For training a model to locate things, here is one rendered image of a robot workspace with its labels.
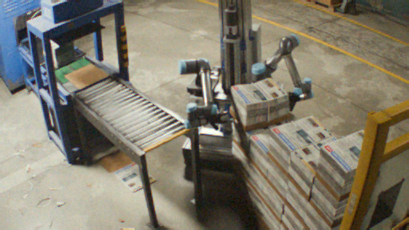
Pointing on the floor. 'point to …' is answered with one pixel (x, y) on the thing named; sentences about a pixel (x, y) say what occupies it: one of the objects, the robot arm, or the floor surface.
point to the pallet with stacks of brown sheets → (326, 4)
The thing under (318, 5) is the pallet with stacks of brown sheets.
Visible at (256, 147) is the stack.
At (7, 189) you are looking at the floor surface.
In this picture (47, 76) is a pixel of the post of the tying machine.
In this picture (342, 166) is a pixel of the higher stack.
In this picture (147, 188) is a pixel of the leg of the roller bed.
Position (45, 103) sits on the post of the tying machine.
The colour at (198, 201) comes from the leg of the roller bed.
